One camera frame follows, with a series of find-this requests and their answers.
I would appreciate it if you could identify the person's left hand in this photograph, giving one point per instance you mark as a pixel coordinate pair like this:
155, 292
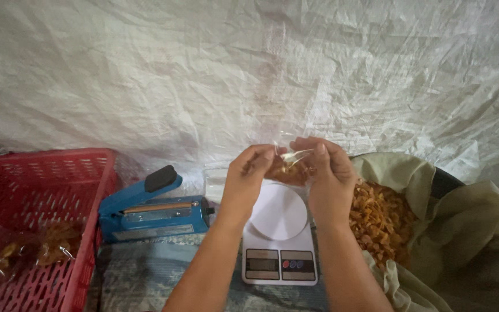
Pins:
243, 182

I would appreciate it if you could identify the person's right hand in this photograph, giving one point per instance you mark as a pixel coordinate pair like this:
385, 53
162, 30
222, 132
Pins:
334, 177

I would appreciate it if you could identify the person's left fingers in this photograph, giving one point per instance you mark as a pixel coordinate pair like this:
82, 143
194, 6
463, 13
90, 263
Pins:
260, 158

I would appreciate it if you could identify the person's right fingers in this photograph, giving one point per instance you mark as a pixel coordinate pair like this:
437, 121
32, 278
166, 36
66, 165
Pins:
312, 151

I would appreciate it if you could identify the clear plastic snack bag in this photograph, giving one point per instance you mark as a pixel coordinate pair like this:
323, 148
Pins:
290, 167

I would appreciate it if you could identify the stack of clear plastic bags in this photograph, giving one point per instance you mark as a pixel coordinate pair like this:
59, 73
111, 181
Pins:
215, 184

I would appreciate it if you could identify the white woven plastic sheet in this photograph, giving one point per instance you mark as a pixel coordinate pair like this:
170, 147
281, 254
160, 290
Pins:
249, 73

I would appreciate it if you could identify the white digital kitchen scale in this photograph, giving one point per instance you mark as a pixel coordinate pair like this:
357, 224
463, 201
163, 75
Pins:
279, 242

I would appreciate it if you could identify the heap of fried snack chips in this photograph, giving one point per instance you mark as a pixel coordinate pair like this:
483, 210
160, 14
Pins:
379, 223

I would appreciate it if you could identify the blue impulse bag sealer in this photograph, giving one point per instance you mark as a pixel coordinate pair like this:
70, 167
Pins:
154, 212

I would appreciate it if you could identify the black basin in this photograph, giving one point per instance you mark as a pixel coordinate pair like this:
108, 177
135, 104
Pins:
444, 182

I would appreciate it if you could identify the blue grey patterned cloth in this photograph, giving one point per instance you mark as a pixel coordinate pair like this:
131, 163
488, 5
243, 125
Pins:
145, 277

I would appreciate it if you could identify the pale green cloth liner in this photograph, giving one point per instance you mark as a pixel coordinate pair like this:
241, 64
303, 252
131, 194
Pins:
453, 242

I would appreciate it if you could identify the sealed clear snack packet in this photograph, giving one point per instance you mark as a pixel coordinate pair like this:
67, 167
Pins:
2, 255
56, 242

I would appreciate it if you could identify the red plastic basket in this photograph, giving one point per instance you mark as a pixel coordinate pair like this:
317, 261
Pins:
33, 225

